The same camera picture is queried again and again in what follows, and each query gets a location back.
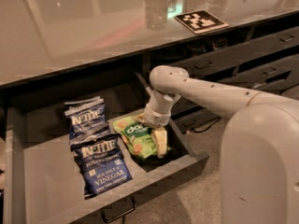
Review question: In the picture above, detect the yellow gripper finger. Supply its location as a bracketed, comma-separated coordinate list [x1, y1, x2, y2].
[134, 113, 146, 124]
[151, 127, 167, 158]

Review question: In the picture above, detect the black cable on floor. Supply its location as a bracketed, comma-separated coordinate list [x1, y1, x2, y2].
[190, 117, 222, 134]

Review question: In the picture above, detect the open grey top drawer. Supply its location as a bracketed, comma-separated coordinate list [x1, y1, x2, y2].
[3, 72, 208, 224]

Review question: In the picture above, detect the blue kettle chip bag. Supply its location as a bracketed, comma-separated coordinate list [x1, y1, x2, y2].
[71, 133, 132, 199]
[64, 96, 110, 140]

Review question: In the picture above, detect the closed drawer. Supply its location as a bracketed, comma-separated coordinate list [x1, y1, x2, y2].
[170, 27, 299, 77]
[221, 54, 299, 92]
[172, 106, 218, 133]

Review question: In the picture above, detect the lower right closed drawer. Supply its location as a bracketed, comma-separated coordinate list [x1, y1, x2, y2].
[172, 106, 218, 133]

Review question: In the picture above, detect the green rice chip bag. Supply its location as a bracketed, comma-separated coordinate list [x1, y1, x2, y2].
[112, 116, 170, 160]

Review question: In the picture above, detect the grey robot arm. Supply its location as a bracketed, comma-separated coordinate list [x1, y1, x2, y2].
[144, 65, 299, 224]

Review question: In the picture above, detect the black drawer handle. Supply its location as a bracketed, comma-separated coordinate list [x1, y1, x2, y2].
[100, 197, 136, 224]

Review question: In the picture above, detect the blue Kettle chip bag front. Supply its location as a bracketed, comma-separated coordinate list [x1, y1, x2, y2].
[71, 133, 132, 199]

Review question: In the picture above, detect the upper right closed drawer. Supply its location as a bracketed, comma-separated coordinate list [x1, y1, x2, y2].
[170, 27, 299, 77]

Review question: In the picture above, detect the black white fiducial marker tag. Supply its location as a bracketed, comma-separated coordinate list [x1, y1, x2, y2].
[175, 10, 229, 35]

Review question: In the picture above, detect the middle right closed drawer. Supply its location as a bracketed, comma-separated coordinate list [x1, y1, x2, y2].
[221, 54, 299, 92]

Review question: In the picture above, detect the blue Kettle chip bag rear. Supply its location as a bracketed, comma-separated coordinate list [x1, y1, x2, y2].
[64, 96, 110, 140]

